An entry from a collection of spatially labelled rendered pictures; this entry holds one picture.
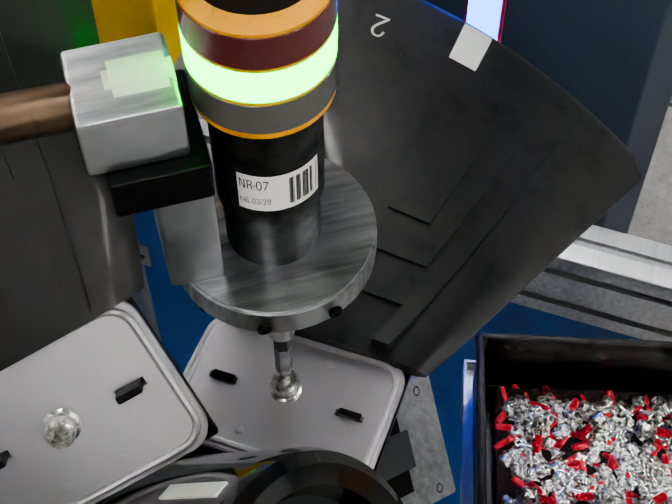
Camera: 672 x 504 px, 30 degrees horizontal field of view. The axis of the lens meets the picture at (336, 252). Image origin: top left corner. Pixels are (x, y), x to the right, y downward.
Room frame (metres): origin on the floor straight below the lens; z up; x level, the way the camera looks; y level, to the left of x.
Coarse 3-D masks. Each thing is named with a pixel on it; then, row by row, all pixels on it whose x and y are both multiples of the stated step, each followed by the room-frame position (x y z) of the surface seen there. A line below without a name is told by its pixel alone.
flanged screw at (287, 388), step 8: (272, 376) 0.25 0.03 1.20; (280, 376) 0.25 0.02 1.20; (288, 376) 0.25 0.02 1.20; (296, 376) 0.25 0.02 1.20; (272, 384) 0.25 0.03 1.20; (280, 384) 0.25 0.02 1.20; (288, 384) 0.25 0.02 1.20; (296, 384) 0.25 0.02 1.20; (272, 392) 0.25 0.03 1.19; (280, 392) 0.24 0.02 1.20; (288, 392) 0.24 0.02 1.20; (296, 392) 0.24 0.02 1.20; (280, 400) 0.24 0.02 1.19; (288, 400) 0.24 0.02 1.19
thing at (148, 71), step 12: (108, 60) 0.24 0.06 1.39; (120, 60) 0.24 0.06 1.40; (132, 60) 0.24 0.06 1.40; (144, 60) 0.24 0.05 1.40; (156, 60) 0.24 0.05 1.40; (168, 60) 0.24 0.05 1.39; (108, 72) 0.24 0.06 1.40; (120, 72) 0.24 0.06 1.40; (132, 72) 0.24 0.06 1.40; (144, 72) 0.24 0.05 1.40; (156, 72) 0.24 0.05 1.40; (168, 72) 0.24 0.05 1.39; (108, 84) 0.23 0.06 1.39; (120, 84) 0.23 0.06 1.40; (132, 84) 0.23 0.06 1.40; (144, 84) 0.23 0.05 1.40; (156, 84) 0.23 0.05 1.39; (168, 84) 0.23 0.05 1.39; (120, 96) 0.23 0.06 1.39
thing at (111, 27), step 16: (96, 0) 0.63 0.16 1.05; (112, 0) 0.62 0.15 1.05; (128, 0) 0.62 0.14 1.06; (144, 0) 0.61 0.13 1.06; (160, 0) 0.62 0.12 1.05; (96, 16) 0.63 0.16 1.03; (112, 16) 0.62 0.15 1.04; (128, 16) 0.62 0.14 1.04; (144, 16) 0.62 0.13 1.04; (160, 16) 0.62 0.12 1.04; (176, 16) 0.64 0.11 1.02; (112, 32) 0.62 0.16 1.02; (128, 32) 0.62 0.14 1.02; (144, 32) 0.62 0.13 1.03; (176, 32) 0.63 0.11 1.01; (176, 48) 0.63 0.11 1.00
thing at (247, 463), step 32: (288, 448) 0.19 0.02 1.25; (320, 448) 0.20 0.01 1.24; (160, 480) 0.19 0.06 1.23; (192, 480) 0.18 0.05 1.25; (224, 480) 0.18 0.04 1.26; (256, 480) 0.18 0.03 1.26; (288, 480) 0.18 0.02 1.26; (320, 480) 0.18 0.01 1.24; (352, 480) 0.19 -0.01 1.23; (384, 480) 0.19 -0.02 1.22
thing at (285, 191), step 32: (320, 128) 0.24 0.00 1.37; (224, 160) 0.24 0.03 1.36; (256, 160) 0.23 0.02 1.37; (288, 160) 0.23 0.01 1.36; (320, 160) 0.24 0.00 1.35; (224, 192) 0.24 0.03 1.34; (256, 192) 0.23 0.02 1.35; (288, 192) 0.23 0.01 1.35; (320, 192) 0.24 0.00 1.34; (256, 224) 0.23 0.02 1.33; (288, 224) 0.23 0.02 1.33; (320, 224) 0.25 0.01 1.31; (256, 256) 0.23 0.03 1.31; (288, 256) 0.23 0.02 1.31
